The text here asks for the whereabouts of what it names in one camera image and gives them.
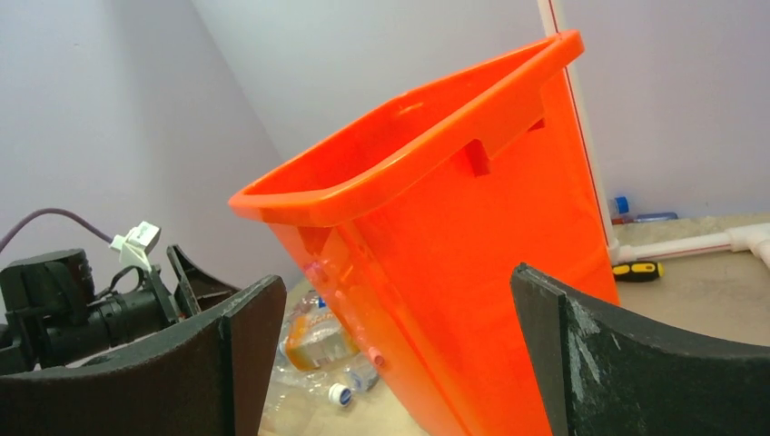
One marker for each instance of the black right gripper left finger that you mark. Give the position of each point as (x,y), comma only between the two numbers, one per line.
(207,375)

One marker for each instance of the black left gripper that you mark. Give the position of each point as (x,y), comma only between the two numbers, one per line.
(149,307)

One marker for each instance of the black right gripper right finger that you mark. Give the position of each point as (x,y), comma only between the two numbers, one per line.
(604,370)

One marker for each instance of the orange label clear bottle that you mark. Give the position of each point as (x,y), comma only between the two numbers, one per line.
(314,337)

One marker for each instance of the orange plastic bin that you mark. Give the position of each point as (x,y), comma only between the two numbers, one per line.
(410,221)

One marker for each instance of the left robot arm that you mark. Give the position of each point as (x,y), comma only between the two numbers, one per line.
(55,316)

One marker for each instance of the yellow black screwdriver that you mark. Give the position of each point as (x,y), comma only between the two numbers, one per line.
(638,271)

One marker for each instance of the small clear white-cap bottle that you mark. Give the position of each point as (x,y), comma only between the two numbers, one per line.
(356,372)

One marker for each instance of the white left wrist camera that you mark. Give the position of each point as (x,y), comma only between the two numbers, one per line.
(133,248)

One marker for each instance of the blue cap bottle by wall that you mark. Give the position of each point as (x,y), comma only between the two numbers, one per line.
(621,213)

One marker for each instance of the white pvc pipe frame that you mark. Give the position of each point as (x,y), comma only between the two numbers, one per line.
(674,100)

